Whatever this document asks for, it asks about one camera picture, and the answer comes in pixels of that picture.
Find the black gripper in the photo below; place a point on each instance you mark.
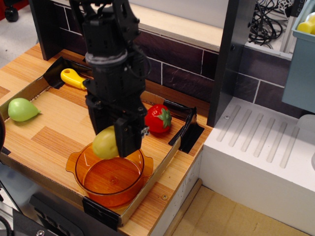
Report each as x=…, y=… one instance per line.
x=118, y=81

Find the yellow plastic potato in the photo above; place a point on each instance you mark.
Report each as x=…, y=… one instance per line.
x=104, y=144

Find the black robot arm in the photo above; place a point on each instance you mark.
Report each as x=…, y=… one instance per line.
x=109, y=28

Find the orange transparent pot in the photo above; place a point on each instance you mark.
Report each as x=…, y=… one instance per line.
x=111, y=183

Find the cardboard fence with black tape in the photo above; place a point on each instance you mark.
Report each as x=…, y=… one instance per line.
x=39, y=149

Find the red plastic strawberry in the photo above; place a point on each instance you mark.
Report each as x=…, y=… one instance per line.
x=158, y=118

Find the green plastic pear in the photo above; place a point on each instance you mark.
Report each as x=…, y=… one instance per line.
x=20, y=109

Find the black device at bottom left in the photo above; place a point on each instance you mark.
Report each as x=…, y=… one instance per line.
x=37, y=204

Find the white toy sink drainboard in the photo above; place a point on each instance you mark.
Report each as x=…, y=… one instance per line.
x=264, y=160

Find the teal plastic bin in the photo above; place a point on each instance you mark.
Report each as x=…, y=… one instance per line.
x=299, y=89

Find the yellow toy in bin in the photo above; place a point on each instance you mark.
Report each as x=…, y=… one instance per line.
x=308, y=26

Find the yellow handled white toy knife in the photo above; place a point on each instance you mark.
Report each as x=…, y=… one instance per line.
x=72, y=78

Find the dark grey vertical post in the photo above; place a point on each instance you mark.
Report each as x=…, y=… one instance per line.
x=235, y=34

